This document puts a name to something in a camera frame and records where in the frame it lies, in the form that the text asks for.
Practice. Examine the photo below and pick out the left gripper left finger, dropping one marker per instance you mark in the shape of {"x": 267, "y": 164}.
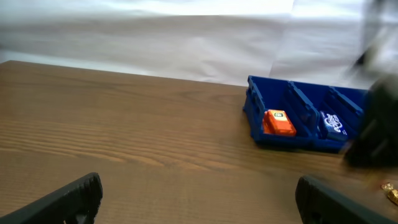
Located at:
{"x": 68, "y": 202}

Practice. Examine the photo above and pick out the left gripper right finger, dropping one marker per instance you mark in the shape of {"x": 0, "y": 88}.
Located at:
{"x": 323, "y": 202}

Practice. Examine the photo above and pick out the gold candy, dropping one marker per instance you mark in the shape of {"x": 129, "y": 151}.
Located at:
{"x": 393, "y": 196}
{"x": 387, "y": 186}

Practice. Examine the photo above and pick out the blue candy pack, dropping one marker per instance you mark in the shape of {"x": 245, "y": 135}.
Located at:
{"x": 332, "y": 124}

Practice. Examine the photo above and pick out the orange candy box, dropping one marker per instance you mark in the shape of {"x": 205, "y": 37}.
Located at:
{"x": 280, "y": 124}
{"x": 265, "y": 127}

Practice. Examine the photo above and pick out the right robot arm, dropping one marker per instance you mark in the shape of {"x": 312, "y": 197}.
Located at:
{"x": 379, "y": 124}

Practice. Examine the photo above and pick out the blue tray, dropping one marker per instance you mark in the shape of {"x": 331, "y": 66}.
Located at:
{"x": 273, "y": 96}

